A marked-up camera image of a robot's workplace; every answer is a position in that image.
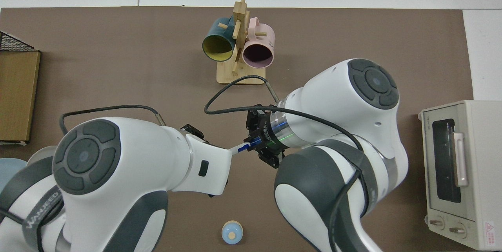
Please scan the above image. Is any pink cup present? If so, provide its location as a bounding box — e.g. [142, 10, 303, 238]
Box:
[242, 17, 275, 68]

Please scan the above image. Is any pale toaster oven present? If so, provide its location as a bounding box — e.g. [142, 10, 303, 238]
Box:
[418, 100, 502, 251]

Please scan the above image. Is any dark blue cup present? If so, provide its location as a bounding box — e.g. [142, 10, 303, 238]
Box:
[202, 16, 237, 62]

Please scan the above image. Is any light blue plate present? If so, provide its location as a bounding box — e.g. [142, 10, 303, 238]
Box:
[0, 158, 29, 192]

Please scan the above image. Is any blue and white marker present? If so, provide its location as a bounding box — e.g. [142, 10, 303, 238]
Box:
[229, 138, 261, 155]

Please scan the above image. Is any grey plate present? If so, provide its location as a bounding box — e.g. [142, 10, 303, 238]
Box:
[27, 146, 58, 166]

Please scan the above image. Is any brown table cloth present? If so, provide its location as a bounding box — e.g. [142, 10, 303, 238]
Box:
[0, 7, 475, 252]

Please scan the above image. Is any small blue round thing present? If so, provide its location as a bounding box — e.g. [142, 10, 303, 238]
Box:
[221, 221, 244, 245]

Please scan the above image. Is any wire basket with wooden floor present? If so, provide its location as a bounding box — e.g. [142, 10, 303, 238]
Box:
[0, 30, 41, 145]

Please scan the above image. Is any wooden cup stand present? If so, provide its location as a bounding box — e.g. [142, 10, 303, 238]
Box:
[216, 0, 266, 85]

